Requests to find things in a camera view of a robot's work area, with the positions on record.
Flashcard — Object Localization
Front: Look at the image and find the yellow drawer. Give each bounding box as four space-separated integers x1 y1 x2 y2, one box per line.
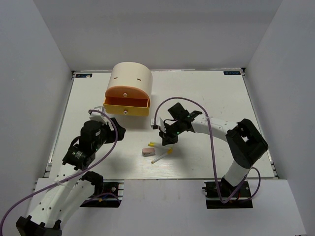
103 97 150 117

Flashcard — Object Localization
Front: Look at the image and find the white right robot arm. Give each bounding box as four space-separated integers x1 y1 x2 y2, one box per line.
151 103 269 196

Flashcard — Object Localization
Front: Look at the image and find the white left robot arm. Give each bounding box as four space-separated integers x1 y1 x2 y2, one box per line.
16 116 126 236

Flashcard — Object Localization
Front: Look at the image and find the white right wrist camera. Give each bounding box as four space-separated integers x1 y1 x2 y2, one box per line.
150 117 165 132

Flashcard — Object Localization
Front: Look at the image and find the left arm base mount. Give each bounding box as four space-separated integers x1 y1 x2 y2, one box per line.
80 180 124 208

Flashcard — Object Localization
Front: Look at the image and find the white marker yellow cap lower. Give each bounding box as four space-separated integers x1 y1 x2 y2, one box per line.
151 149 173 164

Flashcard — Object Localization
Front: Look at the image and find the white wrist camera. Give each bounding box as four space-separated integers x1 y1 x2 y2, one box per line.
150 117 165 132
88 106 110 124

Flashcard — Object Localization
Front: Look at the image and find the white marker yellow cap upper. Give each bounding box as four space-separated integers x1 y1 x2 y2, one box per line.
148 142 165 148

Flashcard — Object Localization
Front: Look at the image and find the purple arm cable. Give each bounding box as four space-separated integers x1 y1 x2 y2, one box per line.
0 109 118 236
154 97 261 204

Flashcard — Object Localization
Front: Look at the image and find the orange top drawer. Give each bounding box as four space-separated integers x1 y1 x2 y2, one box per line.
105 86 150 99

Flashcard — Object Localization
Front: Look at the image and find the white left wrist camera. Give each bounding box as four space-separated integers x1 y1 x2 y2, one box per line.
88 106 110 124

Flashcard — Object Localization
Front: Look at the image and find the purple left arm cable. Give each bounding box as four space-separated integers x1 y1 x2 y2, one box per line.
0 109 118 236

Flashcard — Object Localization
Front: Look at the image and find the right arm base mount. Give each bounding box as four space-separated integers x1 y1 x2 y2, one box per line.
201 180 254 209

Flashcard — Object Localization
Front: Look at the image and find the white marker yellow cap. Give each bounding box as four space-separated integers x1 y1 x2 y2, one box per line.
151 149 173 164
148 142 165 148

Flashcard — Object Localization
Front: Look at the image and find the cream cylindrical drawer organizer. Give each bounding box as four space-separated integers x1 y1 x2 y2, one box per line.
107 62 153 97

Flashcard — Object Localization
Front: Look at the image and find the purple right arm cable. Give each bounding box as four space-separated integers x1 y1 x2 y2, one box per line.
154 97 261 204

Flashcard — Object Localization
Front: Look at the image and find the pink correction tape dispenser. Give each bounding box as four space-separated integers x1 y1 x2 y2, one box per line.
141 147 156 156

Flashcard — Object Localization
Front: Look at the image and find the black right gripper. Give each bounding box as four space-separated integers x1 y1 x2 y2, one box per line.
159 119 185 146

